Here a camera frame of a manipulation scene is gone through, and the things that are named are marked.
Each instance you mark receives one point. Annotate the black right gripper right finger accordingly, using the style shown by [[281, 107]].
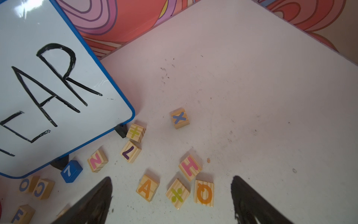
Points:
[[251, 208]]

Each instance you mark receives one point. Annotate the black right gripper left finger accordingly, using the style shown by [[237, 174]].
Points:
[[93, 208]]

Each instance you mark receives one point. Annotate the wooden block orange A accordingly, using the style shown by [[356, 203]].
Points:
[[147, 187]]

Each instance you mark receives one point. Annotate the blue framed whiteboard PEAR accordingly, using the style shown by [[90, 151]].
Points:
[[56, 96]]

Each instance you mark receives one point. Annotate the blue block number 7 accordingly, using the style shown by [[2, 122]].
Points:
[[71, 171]]

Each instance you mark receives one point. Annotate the wooden block pink N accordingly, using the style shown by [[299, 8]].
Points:
[[97, 161]]

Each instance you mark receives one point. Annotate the wooden block orange O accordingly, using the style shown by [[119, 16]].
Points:
[[204, 193]]

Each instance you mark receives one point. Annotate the wooden block blue C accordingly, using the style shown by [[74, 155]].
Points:
[[43, 189]]

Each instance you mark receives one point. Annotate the wooden block purple L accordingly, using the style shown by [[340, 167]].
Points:
[[130, 152]]

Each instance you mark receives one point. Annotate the wooden block blue F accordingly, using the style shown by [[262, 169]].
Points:
[[23, 215]]

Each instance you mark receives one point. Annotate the wooden block blue O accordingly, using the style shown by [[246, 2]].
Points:
[[28, 184]]

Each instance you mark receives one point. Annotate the wooden block pink H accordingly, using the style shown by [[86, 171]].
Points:
[[190, 168]]

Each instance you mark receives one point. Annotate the wooden block green plus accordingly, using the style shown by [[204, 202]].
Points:
[[136, 133]]

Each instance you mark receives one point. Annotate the wooden block blue X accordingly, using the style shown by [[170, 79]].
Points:
[[179, 118]]

